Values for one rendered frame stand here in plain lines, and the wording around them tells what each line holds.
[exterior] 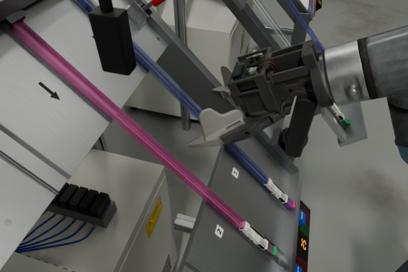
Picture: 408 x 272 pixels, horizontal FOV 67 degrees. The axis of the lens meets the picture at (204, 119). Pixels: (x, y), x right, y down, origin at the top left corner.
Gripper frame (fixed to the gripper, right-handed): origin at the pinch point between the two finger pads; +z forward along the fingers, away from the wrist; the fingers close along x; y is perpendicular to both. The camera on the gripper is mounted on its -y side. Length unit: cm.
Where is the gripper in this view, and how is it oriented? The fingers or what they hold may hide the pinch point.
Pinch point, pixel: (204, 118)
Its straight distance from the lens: 51.2
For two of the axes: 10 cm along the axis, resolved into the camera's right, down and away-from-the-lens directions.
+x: -2.8, 6.5, -7.0
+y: -4.6, -7.3, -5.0
